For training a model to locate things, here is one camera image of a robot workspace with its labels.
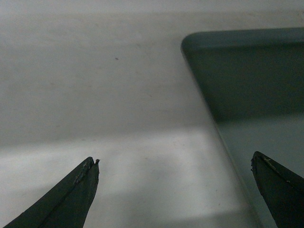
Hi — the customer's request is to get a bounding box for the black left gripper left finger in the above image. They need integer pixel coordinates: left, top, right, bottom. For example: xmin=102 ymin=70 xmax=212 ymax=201
xmin=5 ymin=157 xmax=100 ymax=228

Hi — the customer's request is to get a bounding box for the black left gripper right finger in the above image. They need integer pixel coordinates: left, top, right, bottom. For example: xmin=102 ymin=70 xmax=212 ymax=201
xmin=251 ymin=151 xmax=304 ymax=228

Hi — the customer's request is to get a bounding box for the grey-green rectangular serving tray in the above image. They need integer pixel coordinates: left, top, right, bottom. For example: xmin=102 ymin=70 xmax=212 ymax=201
xmin=181 ymin=28 xmax=304 ymax=228

